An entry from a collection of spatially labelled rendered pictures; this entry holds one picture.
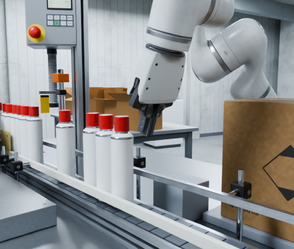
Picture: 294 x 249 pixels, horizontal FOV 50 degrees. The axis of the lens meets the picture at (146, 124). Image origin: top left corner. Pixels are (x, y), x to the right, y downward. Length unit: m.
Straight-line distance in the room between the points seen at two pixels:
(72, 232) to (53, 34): 0.66
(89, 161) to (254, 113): 0.40
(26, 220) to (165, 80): 0.43
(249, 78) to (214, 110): 6.64
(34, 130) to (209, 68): 0.60
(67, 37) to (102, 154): 0.51
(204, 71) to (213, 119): 6.70
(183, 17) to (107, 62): 5.56
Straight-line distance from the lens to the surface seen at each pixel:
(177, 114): 6.01
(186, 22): 0.56
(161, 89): 0.59
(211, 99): 7.56
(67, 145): 0.90
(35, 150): 1.13
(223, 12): 0.61
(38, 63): 5.69
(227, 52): 0.95
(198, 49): 0.95
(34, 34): 1.10
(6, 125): 1.31
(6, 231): 0.75
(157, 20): 0.56
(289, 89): 8.72
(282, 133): 0.66
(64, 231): 0.76
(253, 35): 0.96
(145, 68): 0.56
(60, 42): 1.12
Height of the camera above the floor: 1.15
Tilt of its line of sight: 7 degrees down
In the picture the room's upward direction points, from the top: straight up
